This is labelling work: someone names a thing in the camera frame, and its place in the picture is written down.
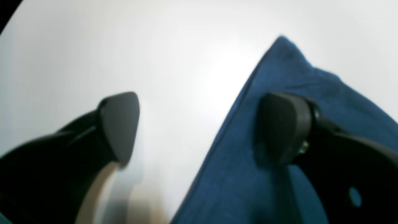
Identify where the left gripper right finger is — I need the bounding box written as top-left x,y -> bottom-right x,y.
260,92 -> 398,224

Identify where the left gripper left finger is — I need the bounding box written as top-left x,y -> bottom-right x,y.
0,92 -> 140,224

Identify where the dark blue t-shirt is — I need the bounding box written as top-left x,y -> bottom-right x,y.
171,36 -> 397,224

